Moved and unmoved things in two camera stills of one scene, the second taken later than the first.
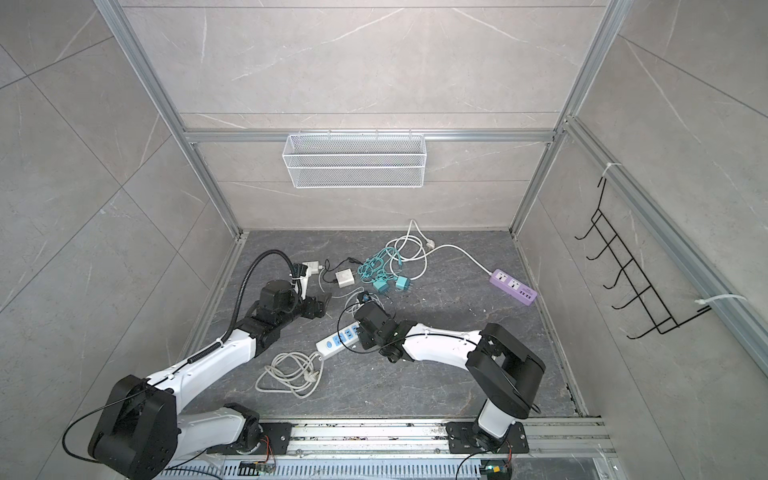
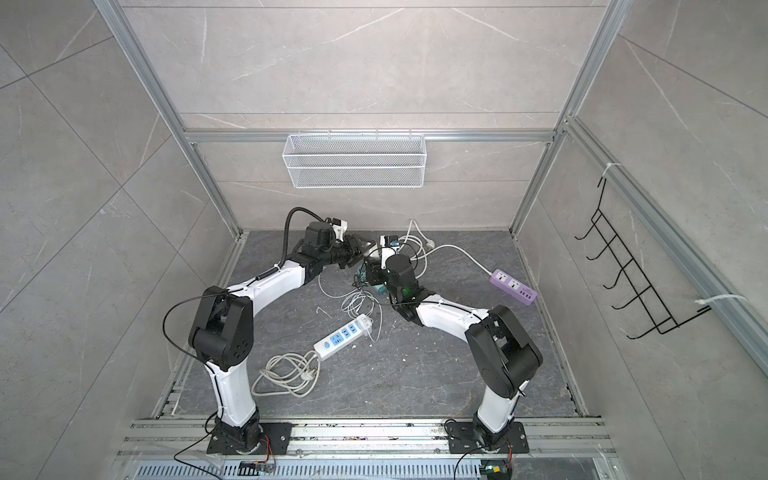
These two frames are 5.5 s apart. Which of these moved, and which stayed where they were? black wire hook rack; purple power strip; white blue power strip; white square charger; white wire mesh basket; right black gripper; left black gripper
Moved: left black gripper; white square charger; right black gripper
Stayed: purple power strip; white wire mesh basket; black wire hook rack; white blue power strip
